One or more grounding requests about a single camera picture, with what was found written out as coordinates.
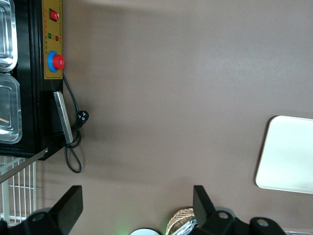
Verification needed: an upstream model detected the white wire rack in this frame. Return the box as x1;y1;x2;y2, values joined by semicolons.
0;156;38;225

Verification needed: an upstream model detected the cream plastic tray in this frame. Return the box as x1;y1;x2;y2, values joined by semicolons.
255;115;313;195

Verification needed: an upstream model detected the red knob with blue ring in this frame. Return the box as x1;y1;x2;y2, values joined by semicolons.
46;50;66;73

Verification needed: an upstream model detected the black food warmer appliance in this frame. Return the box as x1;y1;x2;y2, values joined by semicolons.
0;0;65;161

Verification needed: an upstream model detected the shiny metal cutlery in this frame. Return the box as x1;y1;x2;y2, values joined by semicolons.
174;216;199;235

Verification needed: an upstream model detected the flat metal strip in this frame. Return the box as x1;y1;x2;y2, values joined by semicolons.
0;148;49;185

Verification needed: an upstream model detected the woven wicker basket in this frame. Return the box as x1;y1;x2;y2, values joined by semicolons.
165;207;197;235

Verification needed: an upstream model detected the white round dish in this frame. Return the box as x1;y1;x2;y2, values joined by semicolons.
129;228;162;235

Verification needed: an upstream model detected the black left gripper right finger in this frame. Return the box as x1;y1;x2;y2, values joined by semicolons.
193;185;237;235

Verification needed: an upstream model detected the steel food pan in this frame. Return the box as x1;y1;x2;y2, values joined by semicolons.
0;0;19;72
0;72;23;144

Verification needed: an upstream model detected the red rocker switch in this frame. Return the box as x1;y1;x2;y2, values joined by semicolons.
49;8;61;22

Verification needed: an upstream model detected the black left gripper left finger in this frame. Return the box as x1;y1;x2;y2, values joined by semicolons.
9;185;84;235

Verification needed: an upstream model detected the black power cable with plug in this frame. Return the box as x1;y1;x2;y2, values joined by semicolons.
62;72;90;174

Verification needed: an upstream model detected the steel handle bar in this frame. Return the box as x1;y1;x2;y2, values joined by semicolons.
53;91;74;144

